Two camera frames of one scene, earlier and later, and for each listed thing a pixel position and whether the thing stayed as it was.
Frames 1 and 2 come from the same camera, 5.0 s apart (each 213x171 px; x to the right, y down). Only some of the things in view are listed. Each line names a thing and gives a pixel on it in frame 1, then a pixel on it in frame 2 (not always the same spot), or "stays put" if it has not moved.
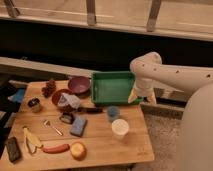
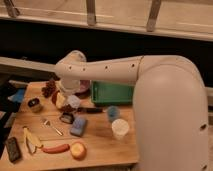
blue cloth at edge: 19,96 stays put
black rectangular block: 13,149 stays put
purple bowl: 79,84 stays put
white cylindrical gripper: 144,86 → 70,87
